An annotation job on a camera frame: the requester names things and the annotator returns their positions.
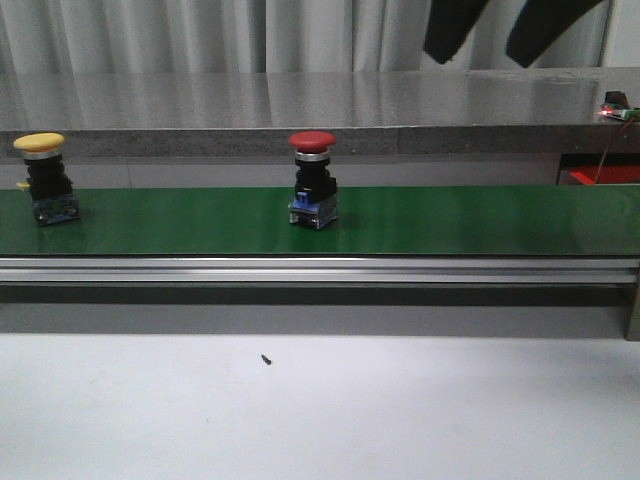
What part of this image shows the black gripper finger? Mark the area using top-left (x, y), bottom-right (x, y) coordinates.
top-left (423, 0), bottom-right (488, 65)
top-left (506, 0), bottom-right (601, 68)

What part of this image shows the red mushroom push button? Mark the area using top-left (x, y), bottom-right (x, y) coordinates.
top-left (289, 130), bottom-right (338, 230)

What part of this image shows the yellow mushroom push button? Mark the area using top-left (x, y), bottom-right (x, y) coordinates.
top-left (13, 132), bottom-right (80, 226)

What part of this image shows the small black sensor module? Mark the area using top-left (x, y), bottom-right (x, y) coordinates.
top-left (604, 90), bottom-right (628, 109)

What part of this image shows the small green circuit board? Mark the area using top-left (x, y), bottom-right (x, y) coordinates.
top-left (599, 104), bottom-right (639, 122)

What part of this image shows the red plastic tray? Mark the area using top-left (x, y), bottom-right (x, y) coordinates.
top-left (568, 166), bottom-right (640, 185)

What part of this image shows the green conveyor belt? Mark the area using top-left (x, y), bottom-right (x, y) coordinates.
top-left (1, 185), bottom-right (639, 256)

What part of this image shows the grey stone counter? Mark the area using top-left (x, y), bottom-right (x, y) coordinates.
top-left (1, 67), bottom-right (639, 158)

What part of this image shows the white curtain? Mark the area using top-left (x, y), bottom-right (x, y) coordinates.
top-left (0, 0), bottom-right (614, 76)

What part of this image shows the red black wire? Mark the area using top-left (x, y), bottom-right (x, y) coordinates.
top-left (592, 117), bottom-right (634, 186)

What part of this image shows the aluminium conveyor frame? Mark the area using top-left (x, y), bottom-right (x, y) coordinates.
top-left (1, 255), bottom-right (639, 341)

